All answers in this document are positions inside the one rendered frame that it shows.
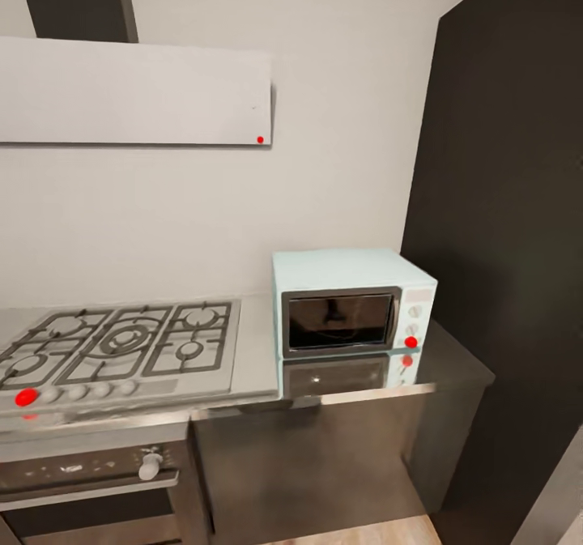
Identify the fridge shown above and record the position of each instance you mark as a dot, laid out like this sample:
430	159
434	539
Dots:
495	215

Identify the burner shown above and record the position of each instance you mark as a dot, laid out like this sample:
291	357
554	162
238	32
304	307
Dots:
92	357

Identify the oven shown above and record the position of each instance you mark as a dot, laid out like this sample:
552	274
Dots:
133	486

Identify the range hood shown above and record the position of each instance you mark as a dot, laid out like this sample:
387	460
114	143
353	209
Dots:
85	78

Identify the microwave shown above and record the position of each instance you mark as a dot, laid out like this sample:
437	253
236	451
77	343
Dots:
334	302

